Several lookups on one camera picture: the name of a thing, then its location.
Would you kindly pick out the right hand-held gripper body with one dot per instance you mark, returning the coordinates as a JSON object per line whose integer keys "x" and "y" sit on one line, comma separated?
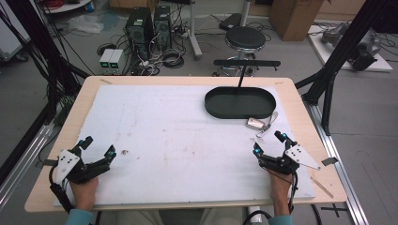
{"x": 300, "y": 156}

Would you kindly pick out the light wooden table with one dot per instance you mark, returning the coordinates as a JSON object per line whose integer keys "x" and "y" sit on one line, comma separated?
{"x": 325, "y": 131}

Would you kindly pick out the black computer tower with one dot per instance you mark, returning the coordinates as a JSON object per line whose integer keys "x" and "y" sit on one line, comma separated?
{"x": 162, "y": 26}
{"x": 139, "y": 31}

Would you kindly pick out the brown cardboard box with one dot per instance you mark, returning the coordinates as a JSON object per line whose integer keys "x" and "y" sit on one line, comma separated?
{"x": 294, "y": 18}

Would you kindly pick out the person's right hand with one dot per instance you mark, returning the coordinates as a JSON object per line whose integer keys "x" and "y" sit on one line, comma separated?
{"x": 280, "y": 190}

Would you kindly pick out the white foam mat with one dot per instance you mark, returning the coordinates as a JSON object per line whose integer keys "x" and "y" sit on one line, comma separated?
{"x": 175, "y": 140}

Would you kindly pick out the clear plastic bag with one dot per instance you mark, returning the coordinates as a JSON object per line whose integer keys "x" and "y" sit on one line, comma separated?
{"x": 85, "y": 24}

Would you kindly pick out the white round table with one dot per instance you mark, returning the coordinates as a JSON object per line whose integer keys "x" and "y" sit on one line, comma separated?
{"x": 67, "y": 5}

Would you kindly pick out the black frame strut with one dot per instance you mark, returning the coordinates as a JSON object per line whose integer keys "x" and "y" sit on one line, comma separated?
{"x": 40, "y": 40}
{"x": 338, "y": 59}

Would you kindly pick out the aluminium rail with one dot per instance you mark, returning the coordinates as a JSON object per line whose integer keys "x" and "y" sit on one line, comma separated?
{"x": 22, "y": 156}
{"x": 341, "y": 175}

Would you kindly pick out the white floor board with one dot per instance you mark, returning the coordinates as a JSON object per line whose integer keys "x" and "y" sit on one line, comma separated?
{"x": 380, "y": 64}

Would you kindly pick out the black jewelry stand with tray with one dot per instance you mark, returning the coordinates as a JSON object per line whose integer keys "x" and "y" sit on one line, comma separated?
{"x": 239, "y": 103}

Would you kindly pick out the white power supply unit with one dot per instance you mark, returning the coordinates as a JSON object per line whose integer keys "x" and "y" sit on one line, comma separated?
{"x": 116, "y": 60}
{"x": 105, "y": 59}

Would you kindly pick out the grey robot device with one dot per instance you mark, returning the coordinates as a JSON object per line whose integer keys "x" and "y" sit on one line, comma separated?
{"x": 366, "y": 50}

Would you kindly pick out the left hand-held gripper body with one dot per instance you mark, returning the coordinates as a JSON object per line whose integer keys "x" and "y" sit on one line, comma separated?
{"x": 67, "y": 162}

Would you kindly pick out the grey metal stand leg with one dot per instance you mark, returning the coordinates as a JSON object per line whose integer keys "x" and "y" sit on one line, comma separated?
{"x": 194, "y": 34}

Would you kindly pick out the thin wooden stick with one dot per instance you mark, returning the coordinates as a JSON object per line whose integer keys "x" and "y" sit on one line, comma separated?
{"x": 322, "y": 187}

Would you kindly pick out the black tape cross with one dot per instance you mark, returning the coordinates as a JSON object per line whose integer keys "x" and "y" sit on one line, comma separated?
{"x": 334, "y": 210}

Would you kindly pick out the person's left hand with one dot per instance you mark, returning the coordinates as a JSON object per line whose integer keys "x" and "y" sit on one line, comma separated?
{"x": 84, "y": 193}

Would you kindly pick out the black round stool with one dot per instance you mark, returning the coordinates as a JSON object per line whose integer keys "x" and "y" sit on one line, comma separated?
{"x": 245, "y": 37}

